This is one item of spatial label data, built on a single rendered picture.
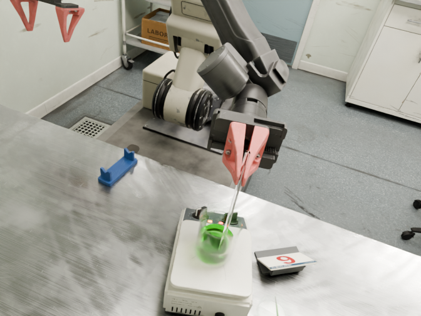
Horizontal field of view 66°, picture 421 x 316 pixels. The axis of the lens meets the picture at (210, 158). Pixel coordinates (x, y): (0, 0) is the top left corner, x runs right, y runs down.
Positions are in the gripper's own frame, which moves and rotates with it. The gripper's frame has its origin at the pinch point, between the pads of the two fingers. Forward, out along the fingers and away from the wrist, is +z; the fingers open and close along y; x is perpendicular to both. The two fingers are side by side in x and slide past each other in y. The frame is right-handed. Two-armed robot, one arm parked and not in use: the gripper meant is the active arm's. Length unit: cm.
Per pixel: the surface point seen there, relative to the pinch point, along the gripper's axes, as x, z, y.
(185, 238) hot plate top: 17.2, -2.0, -5.7
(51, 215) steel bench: 26.1, -7.0, -32.2
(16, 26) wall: 44, -127, -121
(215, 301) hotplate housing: 19.4, 5.8, 0.8
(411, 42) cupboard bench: 38, -222, 114
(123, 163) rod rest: 25.1, -24.1, -24.3
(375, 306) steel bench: 25.9, -2.9, 29.4
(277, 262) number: 23.3, -5.7, 11.1
